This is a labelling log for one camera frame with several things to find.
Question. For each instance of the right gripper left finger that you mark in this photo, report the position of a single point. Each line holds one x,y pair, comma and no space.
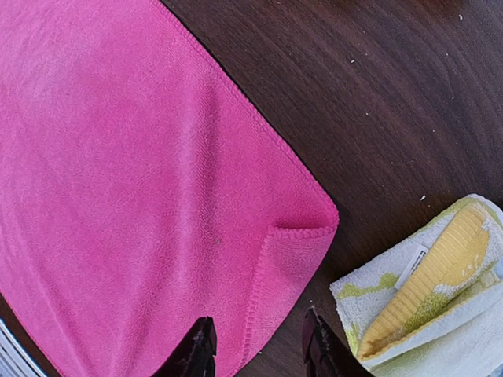
195,355

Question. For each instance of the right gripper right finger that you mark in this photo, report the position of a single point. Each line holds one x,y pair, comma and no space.
324,355

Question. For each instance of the pink microfibre towel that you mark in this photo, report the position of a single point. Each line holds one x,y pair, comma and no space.
141,190

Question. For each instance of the yellow green patterned towel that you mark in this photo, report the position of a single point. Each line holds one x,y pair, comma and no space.
432,304

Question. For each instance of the aluminium front rail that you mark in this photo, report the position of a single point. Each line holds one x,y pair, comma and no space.
15,361

